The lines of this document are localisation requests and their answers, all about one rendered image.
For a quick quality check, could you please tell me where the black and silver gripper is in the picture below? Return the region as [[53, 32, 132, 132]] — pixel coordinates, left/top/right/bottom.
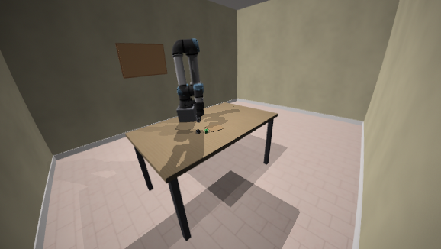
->
[[190, 97, 204, 122]]

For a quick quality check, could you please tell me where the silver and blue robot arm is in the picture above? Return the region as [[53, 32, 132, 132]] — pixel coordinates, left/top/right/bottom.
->
[[172, 38, 204, 109]]

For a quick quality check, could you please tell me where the tan square mat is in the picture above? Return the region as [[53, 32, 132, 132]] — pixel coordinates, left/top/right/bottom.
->
[[206, 124, 224, 132]]

